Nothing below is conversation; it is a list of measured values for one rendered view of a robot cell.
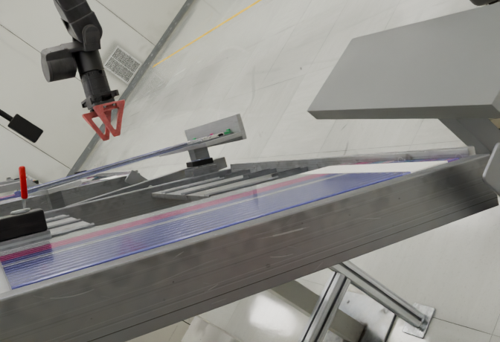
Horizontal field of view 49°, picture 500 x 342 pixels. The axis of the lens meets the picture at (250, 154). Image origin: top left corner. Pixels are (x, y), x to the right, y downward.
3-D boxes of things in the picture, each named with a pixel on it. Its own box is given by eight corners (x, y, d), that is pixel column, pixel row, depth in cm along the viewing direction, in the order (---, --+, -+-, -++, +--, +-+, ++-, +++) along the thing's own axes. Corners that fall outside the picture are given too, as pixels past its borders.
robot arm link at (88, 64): (100, 42, 123) (93, 48, 128) (69, 47, 119) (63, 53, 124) (109, 71, 123) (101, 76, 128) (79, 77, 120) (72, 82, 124)
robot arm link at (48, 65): (99, 24, 117) (84, 16, 123) (45, 32, 111) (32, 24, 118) (106, 77, 123) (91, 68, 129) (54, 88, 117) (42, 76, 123)
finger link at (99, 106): (104, 138, 117) (91, 96, 117) (97, 142, 124) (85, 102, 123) (134, 131, 120) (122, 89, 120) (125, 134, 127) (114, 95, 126)
